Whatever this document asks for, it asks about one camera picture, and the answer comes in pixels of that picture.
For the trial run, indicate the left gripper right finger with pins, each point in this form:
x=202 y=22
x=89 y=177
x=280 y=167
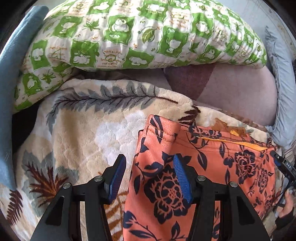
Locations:
x=238 y=218

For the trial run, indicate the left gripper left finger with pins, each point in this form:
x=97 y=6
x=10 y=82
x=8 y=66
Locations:
x=61 y=220

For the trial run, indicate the person right hand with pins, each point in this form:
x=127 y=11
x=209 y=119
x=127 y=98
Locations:
x=284 y=211

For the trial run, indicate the grey blue ruffled pillow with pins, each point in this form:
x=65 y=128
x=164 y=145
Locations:
x=283 y=129

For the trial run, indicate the mauve quilted bed sheet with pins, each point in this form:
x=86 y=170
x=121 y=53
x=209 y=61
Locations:
x=241 y=90

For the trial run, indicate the leaf pattern fleece blanket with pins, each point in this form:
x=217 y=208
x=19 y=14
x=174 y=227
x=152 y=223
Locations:
x=81 y=128

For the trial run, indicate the blue folded cloth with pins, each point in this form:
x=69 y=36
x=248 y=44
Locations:
x=12 y=56

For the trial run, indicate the green white patterned pillow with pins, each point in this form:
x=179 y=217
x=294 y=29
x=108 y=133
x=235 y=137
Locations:
x=109 y=35

